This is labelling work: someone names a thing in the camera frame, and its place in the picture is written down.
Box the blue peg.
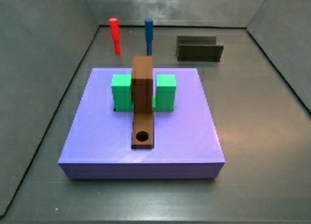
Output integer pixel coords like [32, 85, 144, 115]
[144, 18, 153, 56]

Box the purple base board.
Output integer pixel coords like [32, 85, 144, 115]
[58, 68, 224, 179]

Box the right green block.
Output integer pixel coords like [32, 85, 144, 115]
[153, 75, 177, 112]

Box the green block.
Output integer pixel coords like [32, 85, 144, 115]
[153, 75, 177, 112]
[110, 74, 132, 112]

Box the brown L-shaped block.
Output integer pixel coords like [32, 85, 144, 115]
[130, 56, 154, 149]

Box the left green block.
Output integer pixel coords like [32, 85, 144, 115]
[110, 74, 132, 112]

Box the red peg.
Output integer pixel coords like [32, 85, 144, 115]
[108, 17, 121, 55]

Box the black bracket holder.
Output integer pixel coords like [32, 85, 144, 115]
[176, 36, 223, 62]

